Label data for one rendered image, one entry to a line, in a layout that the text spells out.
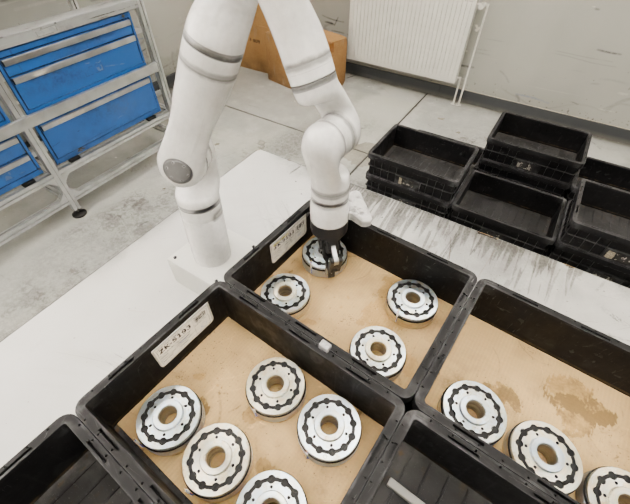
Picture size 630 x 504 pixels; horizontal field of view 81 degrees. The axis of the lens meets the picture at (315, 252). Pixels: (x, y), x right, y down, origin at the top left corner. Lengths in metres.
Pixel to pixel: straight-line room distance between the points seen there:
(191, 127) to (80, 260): 1.71
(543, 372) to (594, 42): 2.82
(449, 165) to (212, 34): 1.41
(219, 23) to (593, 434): 0.86
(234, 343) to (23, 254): 1.91
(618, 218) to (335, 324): 1.39
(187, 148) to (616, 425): 0.87
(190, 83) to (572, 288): 1.02
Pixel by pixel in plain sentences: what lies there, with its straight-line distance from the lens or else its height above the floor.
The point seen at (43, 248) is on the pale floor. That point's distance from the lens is 2.51.
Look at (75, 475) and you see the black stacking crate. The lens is 0.76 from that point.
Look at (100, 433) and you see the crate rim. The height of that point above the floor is 0.93.
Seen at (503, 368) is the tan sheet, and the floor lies 0.83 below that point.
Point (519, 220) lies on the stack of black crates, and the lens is 1.85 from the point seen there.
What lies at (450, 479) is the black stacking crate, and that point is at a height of 0.83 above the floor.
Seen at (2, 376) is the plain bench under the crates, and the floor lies 0.70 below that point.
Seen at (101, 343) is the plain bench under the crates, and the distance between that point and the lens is 1.02.
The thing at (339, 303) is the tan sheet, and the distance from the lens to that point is 0.79.
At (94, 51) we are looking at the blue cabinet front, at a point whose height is 0.76.
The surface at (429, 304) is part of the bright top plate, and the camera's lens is 0.79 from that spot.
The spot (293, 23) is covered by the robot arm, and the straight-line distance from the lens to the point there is 0.56.
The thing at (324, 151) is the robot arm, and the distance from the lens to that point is 0.58.
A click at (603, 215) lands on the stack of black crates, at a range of 1.88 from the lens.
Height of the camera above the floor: 1.48
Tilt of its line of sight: 48 degrees down
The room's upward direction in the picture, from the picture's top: straight up
